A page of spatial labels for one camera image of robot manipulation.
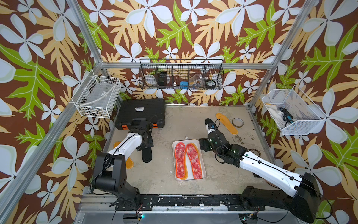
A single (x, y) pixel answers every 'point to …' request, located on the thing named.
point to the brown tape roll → (237, 122)
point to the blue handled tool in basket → (287, 116)
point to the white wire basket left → (97, 95)
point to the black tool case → (131, 113)
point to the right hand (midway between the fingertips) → (203, 138)
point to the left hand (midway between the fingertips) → (148, 142)
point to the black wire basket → (181, 74)
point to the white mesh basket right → (294, 113)
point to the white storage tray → (189, 162)
